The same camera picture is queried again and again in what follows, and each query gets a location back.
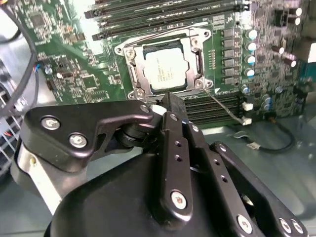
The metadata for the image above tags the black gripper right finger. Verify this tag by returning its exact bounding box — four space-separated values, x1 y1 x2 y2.
176 95 308 237

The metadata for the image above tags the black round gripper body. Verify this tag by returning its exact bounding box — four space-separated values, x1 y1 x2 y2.
43 148 239 237

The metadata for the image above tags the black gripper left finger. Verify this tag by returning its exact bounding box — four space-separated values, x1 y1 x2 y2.
19 91 195 222

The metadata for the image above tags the thin wire locking lever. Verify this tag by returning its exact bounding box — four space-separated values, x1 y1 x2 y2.
204 89 245 123
122 26 198 48

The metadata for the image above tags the metal socket cover frame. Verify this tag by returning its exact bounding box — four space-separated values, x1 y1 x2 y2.
127 32 207 96

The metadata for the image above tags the silver square CPU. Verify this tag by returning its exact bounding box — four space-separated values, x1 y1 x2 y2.
142 40 192 91

